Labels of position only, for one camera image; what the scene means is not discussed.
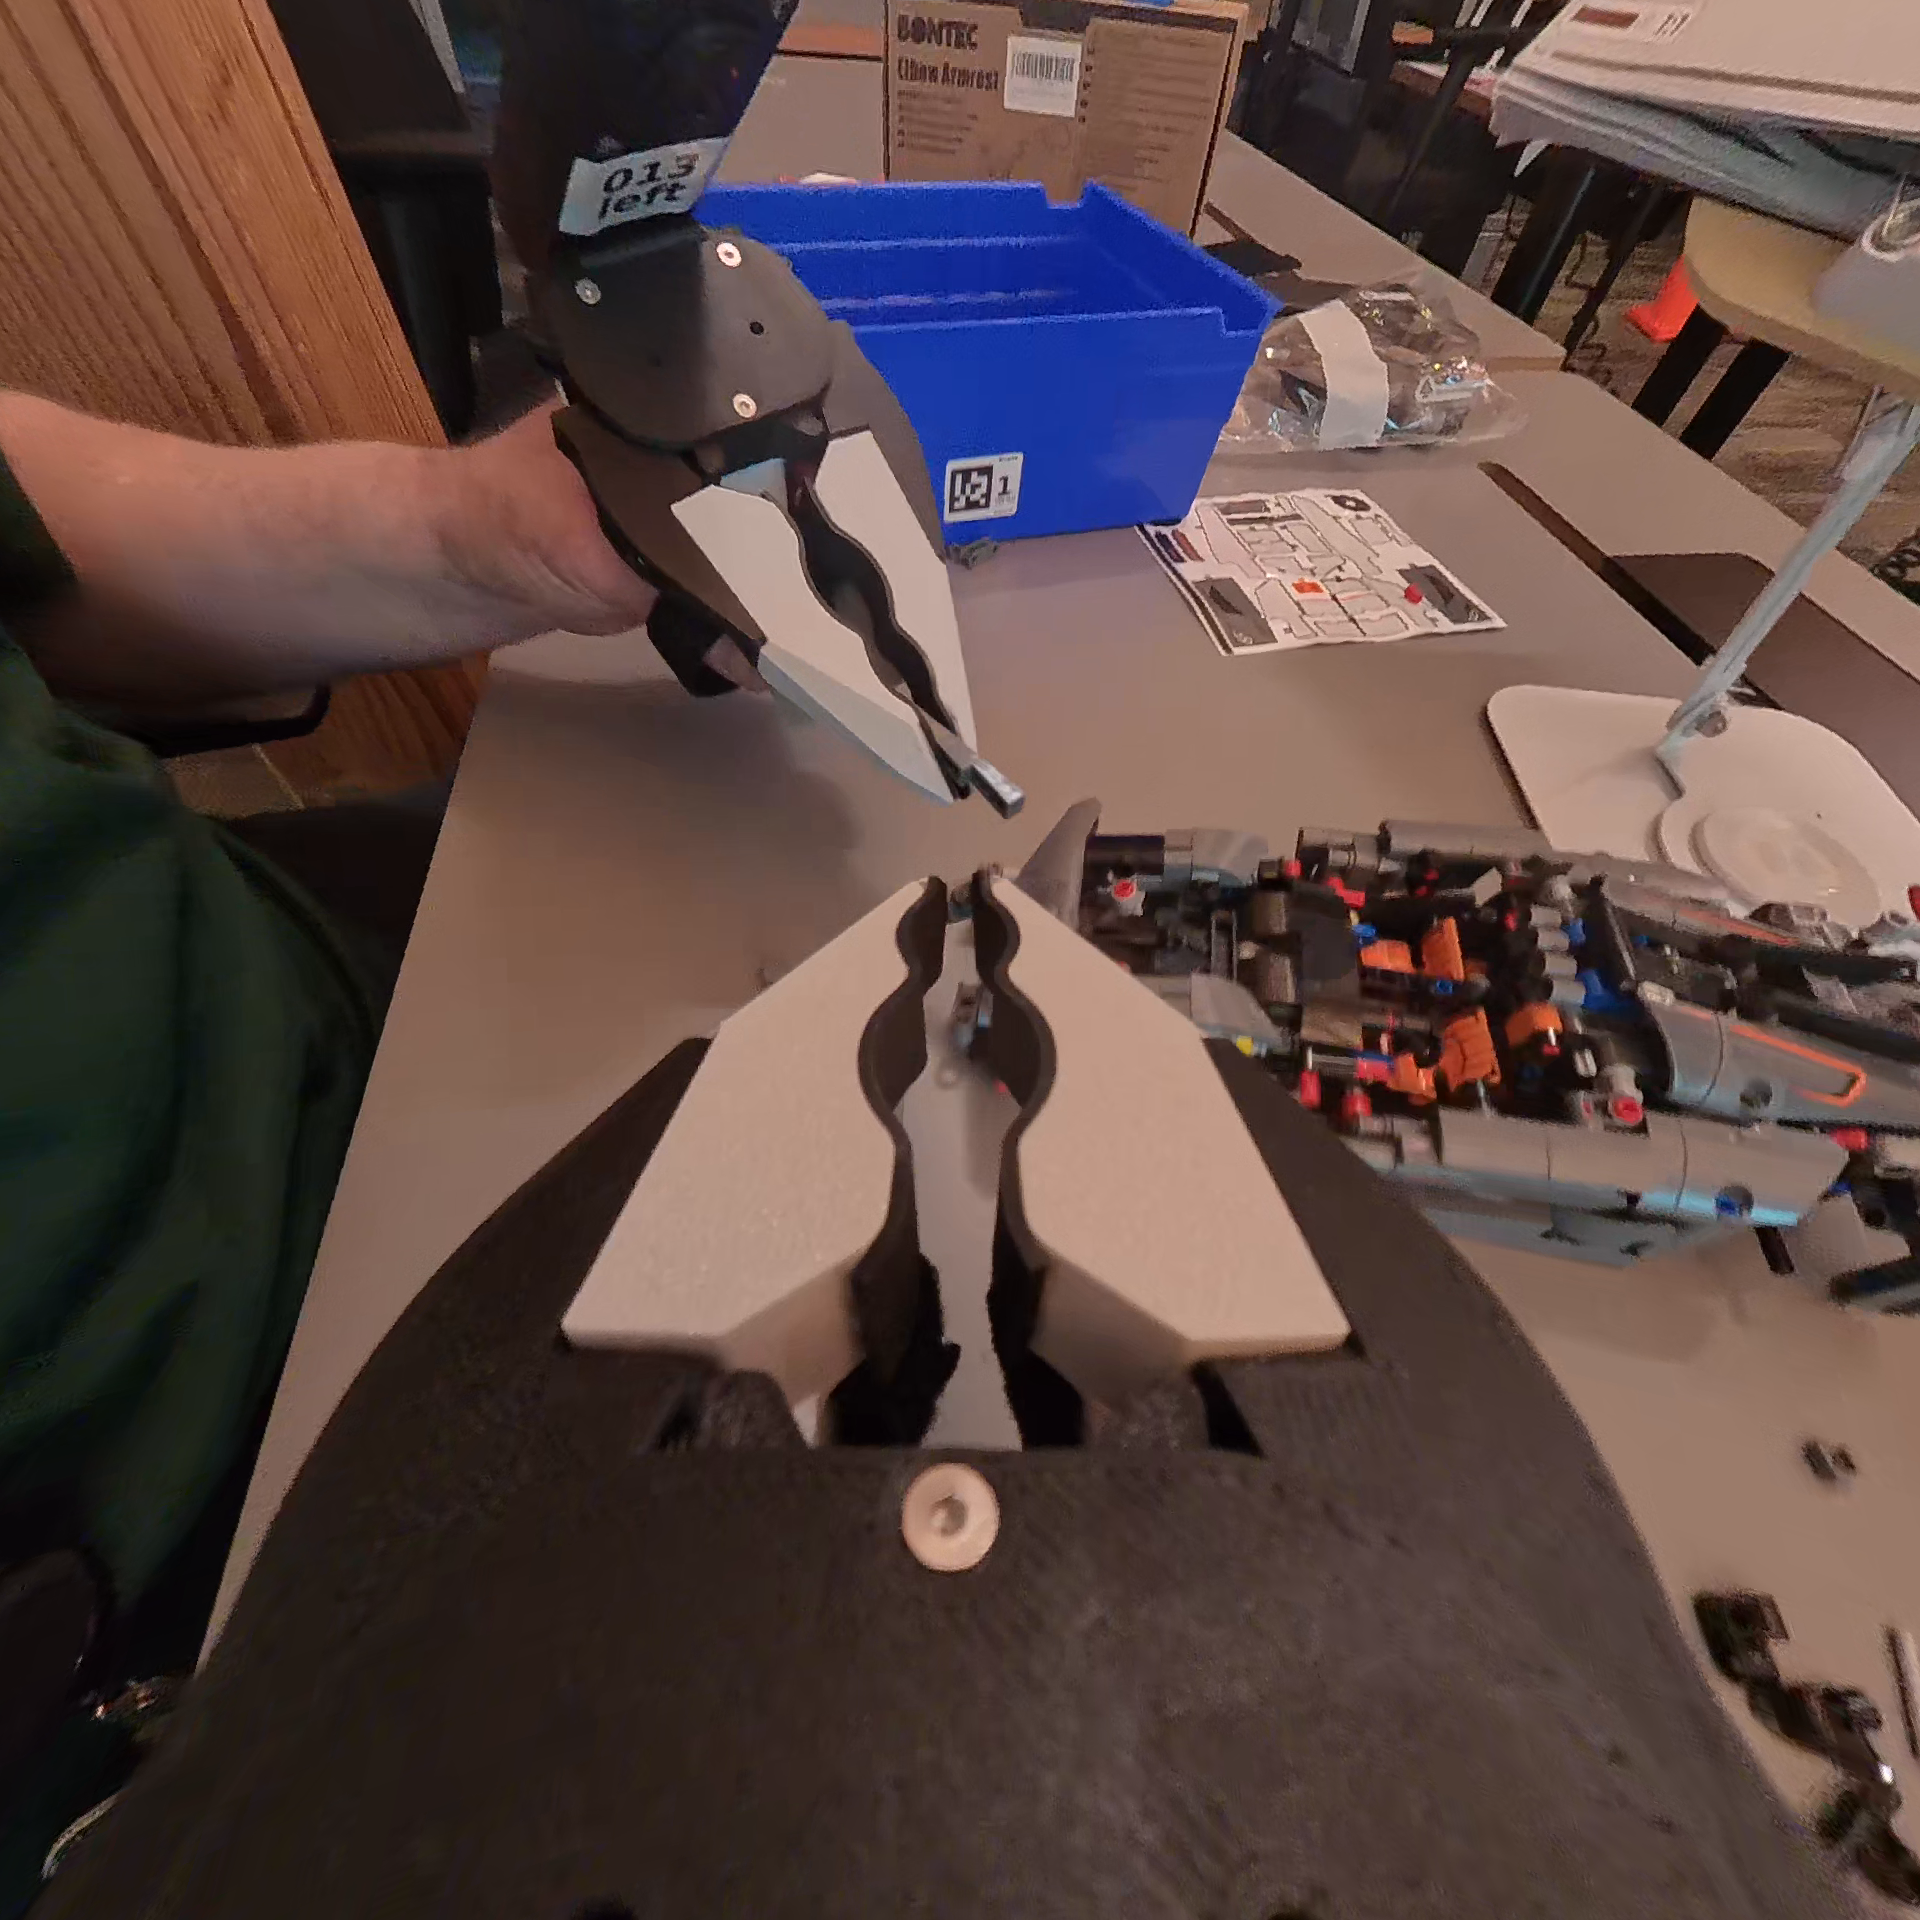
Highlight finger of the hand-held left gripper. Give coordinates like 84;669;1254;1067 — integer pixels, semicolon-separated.
670;457;972;806
790;427;982;769

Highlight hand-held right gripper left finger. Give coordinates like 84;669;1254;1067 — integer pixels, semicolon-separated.
560;873;952;1370

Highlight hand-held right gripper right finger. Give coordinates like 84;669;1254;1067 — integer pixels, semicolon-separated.
972;867;1356;1370

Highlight grey and orange lego car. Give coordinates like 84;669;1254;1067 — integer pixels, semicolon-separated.
1018;800;1920;1315

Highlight small lego pieces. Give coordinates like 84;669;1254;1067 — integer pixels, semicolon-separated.
1691;1438;1920;1907

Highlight person's left forearm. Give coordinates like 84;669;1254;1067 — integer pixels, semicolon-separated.
0;387;495;707

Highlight person's left hand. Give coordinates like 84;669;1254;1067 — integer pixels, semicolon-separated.
450;404;771;700

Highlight blue plastic bin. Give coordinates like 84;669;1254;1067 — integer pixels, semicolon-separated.
693;181;1279;548

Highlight white sticker sheet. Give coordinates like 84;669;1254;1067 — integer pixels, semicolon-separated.
1136;488;1507;657

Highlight brown cardboard box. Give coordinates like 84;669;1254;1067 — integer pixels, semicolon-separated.
882;0;1250;240

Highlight wooden column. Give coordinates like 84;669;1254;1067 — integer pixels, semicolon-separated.
0;0;488;812

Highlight clear plastic parts bag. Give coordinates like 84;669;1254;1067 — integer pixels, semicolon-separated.
1218;286;1517;456

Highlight white book stand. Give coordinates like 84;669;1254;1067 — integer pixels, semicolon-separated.
1485;195;1920;902

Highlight person's torso in green shirt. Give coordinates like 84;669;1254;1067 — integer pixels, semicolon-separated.
0;451;400;1893

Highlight open instruction booklet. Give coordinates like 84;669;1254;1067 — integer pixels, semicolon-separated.
1492;0;1920;233

